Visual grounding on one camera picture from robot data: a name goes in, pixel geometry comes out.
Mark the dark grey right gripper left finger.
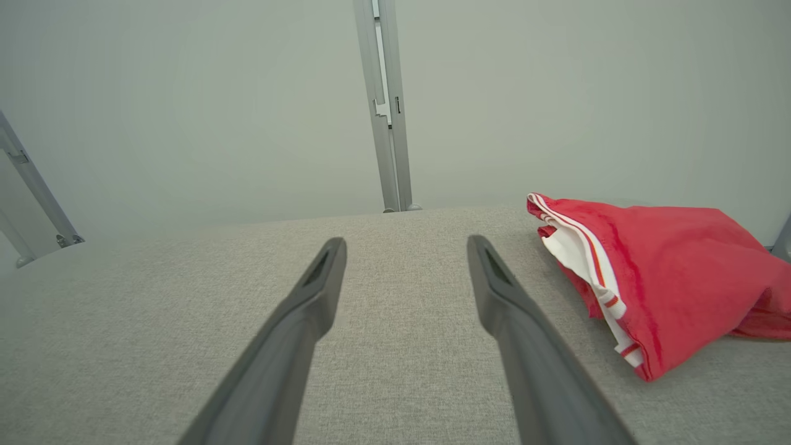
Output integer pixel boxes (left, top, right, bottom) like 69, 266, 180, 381
178, 237, 348, 445

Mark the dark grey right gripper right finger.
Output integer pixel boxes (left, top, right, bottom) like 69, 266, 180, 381
467, 234, 637, 445

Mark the folded red garment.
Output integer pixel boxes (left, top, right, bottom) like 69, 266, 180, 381
527, 193, 791, 383

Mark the grey aluminium wall post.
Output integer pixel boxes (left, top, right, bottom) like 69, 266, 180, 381
353, 0, 423, 213
0, 111, 85, 268

